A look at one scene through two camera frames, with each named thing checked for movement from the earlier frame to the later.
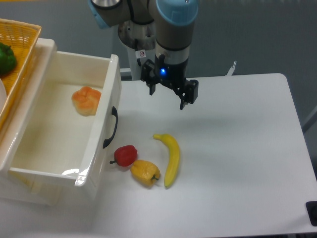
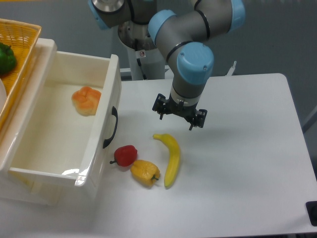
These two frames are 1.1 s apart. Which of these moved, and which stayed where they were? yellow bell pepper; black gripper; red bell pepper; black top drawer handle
Moved: black gripper
Stayed: black top drawer handle; yellow bell pepper; red bell pepper
